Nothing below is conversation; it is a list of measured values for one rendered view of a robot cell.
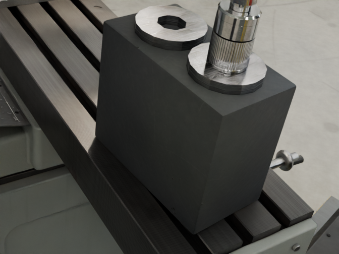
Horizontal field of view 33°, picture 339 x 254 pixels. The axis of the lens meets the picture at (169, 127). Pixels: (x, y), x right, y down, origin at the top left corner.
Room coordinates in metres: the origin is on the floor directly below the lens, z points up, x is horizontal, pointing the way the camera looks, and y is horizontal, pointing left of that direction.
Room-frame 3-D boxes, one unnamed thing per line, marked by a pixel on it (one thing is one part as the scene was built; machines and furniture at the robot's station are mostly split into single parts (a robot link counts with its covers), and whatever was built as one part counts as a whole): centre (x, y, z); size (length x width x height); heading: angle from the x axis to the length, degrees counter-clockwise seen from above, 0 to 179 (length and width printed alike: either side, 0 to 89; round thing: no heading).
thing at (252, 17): (0.56, -0.05, 1.20); 0.05 x 0.05 x 0.01
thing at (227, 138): (0.60, -0.02, 1.04); 0.22 x 0.12 x 0.20; 45
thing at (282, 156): (1.14, -0.28, 0.52); 0.22 x 0.06 x 0.06; 128
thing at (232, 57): (0.56, -0.05, 1.17); 0.05 x 0.05 x 0.06
